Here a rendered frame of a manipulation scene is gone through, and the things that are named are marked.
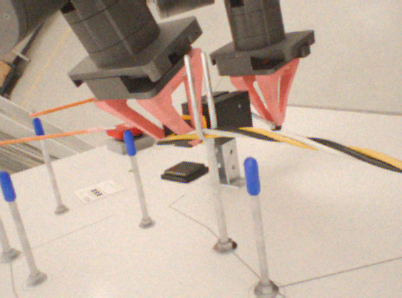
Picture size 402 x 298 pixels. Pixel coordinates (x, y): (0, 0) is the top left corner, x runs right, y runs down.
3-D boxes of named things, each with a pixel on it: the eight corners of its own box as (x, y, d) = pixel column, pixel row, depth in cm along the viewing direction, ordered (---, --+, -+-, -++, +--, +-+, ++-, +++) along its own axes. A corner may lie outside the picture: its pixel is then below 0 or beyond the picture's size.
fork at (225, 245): (223, 238, 31) (194, 51, 27) (243, 243, 30) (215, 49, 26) (207, 251, 29) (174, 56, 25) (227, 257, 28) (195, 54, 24)
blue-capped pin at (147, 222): (159, 222, 35) (140, 128, 33) (146, 230, 34) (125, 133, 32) (147, 219, 36) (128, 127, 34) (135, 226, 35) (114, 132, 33)
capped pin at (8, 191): (28, 277, 30) (-7, 170, 27) (49, 272, 30) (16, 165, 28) (24, 289, 28) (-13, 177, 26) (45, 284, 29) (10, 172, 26)
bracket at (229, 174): (252, 180, 41) (246, 133, 40) (239, 189, 39) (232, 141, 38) (217, 175, 44) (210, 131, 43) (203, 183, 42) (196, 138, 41)
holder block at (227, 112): (253, 128, 41) (249, 90, 40) (220, 146, 37) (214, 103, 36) (221, 127, 44) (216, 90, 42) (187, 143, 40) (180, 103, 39)
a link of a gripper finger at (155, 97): (198, 171, 32) (139, 75, 27) (139, 164, 37) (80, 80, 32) (237, 116, 36) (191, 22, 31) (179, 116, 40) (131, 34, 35)
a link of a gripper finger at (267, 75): (283, 138, 44) (267, 55, 40) (231, 134, 49) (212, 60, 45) (310, 112, 48) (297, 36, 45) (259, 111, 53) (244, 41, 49)
